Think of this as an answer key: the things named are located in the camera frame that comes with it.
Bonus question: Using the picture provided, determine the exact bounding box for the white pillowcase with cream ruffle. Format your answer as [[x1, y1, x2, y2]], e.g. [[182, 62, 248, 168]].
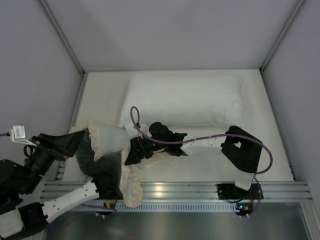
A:
[[69, 119, 178, 208]]

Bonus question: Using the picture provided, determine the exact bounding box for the white pillow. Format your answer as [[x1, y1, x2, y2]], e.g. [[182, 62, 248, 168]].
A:
[[118, 73, 244, 128]]

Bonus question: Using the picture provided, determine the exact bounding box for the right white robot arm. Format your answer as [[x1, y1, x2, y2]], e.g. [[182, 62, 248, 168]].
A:
[[124, 122, 263, 191]]

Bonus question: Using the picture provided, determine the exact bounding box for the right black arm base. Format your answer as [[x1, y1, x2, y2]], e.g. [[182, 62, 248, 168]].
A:
[[216, 183, 264, 202]]

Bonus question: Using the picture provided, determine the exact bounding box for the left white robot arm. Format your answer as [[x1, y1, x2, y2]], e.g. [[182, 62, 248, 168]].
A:
[[0, 130, 109, 240]]

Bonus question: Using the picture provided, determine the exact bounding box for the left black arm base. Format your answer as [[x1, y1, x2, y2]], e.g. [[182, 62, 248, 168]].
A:
[[99, 185, 124, 200]]

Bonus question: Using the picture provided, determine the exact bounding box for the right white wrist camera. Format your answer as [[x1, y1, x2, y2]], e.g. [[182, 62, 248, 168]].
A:
[[125, 123, 148, 139]]

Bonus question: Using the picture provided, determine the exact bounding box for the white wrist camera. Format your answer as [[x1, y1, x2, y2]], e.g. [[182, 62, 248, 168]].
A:
[[125, 123, 148, 139], [9, 125, 36, 146]]

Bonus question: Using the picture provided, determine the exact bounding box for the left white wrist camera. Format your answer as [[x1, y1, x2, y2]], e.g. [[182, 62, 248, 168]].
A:
[[9, 125, 36, 146]]

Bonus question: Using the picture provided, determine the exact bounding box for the aluminium mounting rail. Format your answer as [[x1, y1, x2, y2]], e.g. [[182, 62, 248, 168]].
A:
[[40, 181, 313, 202]]

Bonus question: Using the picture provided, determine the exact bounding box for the perforated grey cable duct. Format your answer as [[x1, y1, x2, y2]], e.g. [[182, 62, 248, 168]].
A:
[[74, 202, 252, 213]]

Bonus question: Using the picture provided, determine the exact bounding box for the left aluminium frame post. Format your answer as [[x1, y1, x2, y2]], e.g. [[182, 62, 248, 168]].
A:
[[37, 0, 86, 76]]

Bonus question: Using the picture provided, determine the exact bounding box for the aluminium frame post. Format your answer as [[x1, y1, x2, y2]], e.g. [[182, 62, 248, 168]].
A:
[[37, 0, 86, 76], [259, 0, 308, 75]]

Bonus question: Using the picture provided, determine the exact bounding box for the right aluminium frame post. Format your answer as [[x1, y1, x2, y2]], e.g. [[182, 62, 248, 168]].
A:
[[259, 0, 308, 75]]

